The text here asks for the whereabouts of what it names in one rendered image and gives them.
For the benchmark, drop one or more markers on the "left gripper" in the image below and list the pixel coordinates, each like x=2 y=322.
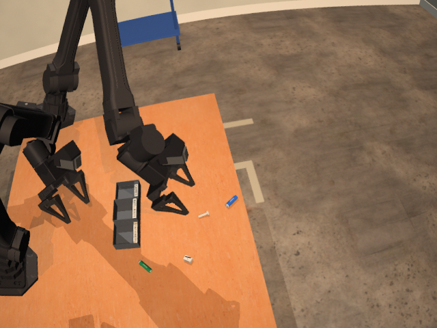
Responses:
x=159 y=201

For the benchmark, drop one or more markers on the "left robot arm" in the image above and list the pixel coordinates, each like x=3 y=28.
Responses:
x=142 y=142

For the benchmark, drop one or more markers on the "dark grey bin rack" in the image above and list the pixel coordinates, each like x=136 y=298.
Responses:
x=127 y=215

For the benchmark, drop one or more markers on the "blue aa battery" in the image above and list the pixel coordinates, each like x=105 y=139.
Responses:
x=232 y=200

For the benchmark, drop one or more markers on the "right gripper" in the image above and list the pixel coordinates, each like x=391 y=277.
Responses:
x=71 y=176

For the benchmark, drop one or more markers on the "green aa battery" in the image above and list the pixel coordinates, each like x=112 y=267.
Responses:
x=146 y=267

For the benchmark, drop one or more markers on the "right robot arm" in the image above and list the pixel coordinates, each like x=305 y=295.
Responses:
x=38 y=124

